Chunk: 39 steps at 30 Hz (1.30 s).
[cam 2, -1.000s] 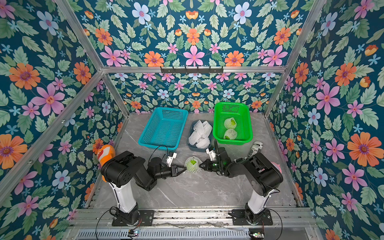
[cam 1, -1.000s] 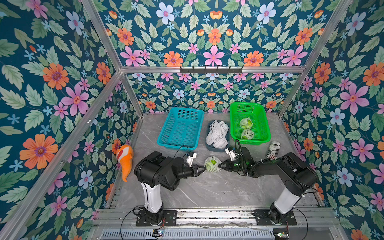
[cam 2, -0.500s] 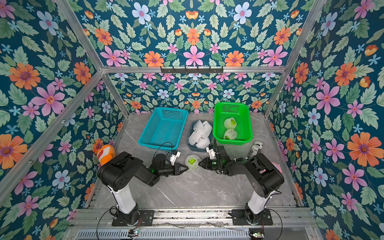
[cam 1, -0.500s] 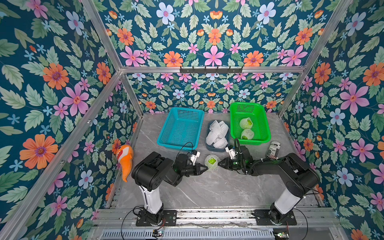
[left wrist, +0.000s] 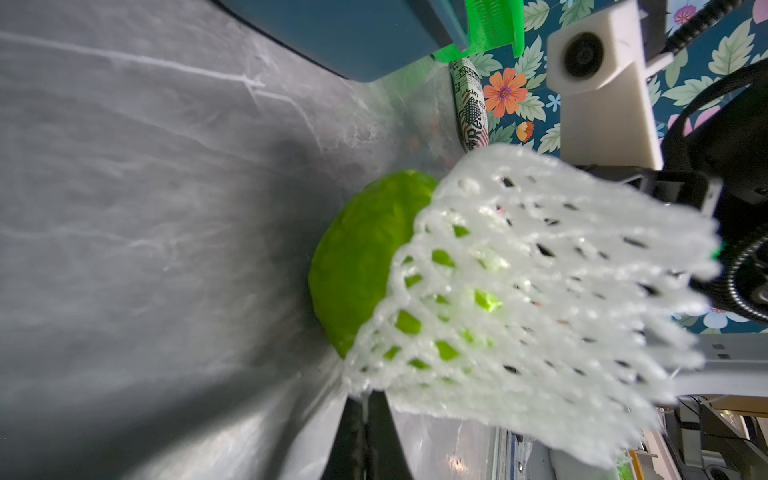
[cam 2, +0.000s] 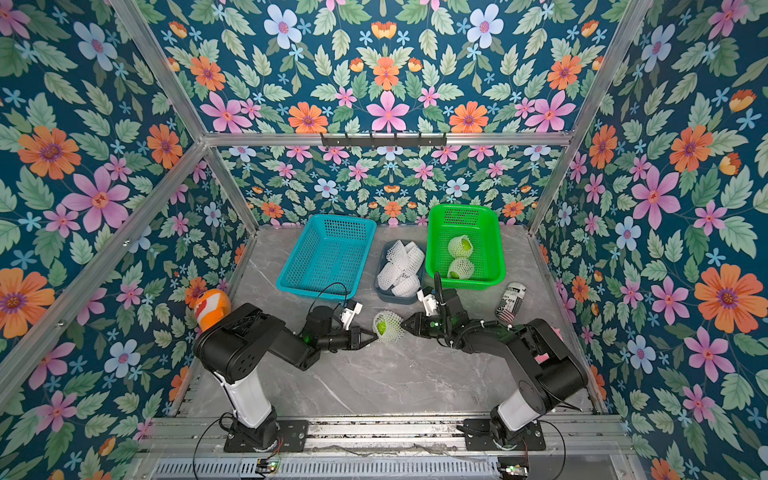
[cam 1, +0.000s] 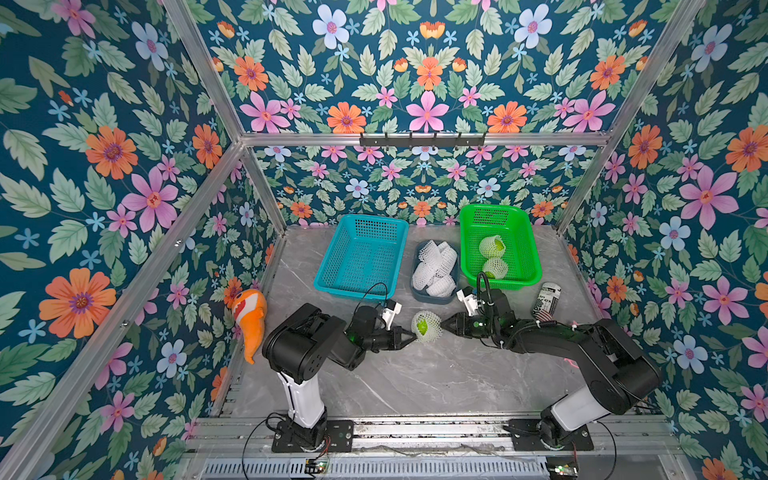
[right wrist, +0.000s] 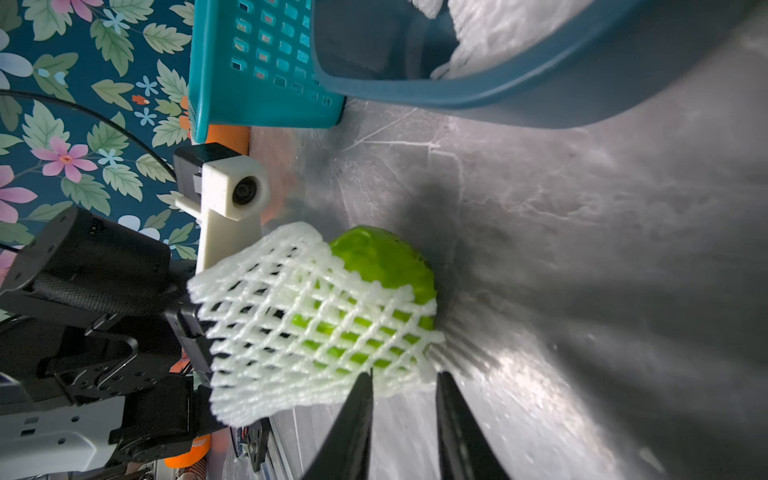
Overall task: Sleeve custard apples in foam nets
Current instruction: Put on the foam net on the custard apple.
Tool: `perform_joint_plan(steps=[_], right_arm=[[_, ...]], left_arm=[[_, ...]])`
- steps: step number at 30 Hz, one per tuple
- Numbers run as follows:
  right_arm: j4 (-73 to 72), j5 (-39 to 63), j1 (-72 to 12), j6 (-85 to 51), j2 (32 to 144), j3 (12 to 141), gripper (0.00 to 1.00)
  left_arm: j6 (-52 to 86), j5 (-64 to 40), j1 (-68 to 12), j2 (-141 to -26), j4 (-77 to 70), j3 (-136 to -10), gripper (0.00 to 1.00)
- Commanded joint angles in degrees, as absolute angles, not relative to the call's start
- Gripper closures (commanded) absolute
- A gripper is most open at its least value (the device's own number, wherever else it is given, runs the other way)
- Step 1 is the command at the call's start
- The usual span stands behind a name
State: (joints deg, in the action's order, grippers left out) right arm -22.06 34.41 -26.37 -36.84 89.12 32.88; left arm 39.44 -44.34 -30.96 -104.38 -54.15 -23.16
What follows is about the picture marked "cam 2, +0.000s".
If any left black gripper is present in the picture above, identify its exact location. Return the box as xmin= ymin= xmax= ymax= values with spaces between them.
xmin=316 ymin=328 xmax=378 ymax=354

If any white foam net back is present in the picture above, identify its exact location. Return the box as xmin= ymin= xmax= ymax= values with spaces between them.
xmin=373 ymin=310 xmax=405 ymax=343

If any white foam net sleeve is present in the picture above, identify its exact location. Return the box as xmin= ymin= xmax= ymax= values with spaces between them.
xmin=447 ymin=235 xmax=474 ymax=258

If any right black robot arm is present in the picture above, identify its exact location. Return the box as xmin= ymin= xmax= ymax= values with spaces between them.
xmin=401 ymin=289 xmax=589 ymax=449

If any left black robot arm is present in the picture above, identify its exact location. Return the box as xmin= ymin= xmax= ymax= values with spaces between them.
xmin=194 ymin=300 xmax=378 ymax=451

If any white foam net remaining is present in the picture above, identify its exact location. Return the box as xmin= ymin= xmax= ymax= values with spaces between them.
xmin=376 ymin=241 xmax=425 ymax=298

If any teal plastic basket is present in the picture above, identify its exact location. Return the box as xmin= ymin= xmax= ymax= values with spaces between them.
xmin=276 ymin=214 xmax=376 ymax=300

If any green plastic basket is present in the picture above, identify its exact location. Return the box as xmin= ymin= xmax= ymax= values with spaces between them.
xmin=425 ymin=204 xmax=506 ymax=290

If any patterned black white can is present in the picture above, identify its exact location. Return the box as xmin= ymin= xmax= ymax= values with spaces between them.
xmin=495 ymin=282 xmax=527 ymax=323

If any pink alarm clock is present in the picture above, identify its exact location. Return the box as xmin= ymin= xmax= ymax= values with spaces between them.
xmin=535 ymin=328 xmax=562 ymax=364

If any orange clownfish plush toy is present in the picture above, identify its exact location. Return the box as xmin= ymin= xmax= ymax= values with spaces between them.
xmin=194 ymin=289 xmax=232 ymax=331

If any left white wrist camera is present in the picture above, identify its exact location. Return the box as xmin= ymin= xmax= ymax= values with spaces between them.
xmin=340 ymin=300 xmax=362 ymax=330

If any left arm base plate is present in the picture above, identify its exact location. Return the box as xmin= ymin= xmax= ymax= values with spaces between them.
xmin=224 ymin=419 xmax=309 ymax=453

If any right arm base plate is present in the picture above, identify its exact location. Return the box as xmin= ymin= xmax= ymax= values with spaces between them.
xmin=457 ymin=418 xmax=546 ymax=452

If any black hook rail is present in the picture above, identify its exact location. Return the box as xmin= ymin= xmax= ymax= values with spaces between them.
xmin=320 ymin=133 xmax=448 ymax=148

